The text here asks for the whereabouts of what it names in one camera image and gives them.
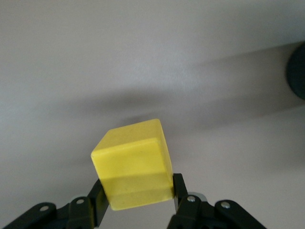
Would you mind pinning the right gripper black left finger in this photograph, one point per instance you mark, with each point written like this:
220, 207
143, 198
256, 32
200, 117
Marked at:
81, 212

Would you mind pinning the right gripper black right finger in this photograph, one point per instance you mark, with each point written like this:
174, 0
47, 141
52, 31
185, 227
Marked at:
190, 212

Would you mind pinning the yellow block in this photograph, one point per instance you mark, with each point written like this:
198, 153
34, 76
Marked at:
133, 167

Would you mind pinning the black round knob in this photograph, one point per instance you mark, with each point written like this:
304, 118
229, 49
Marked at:
297, 71

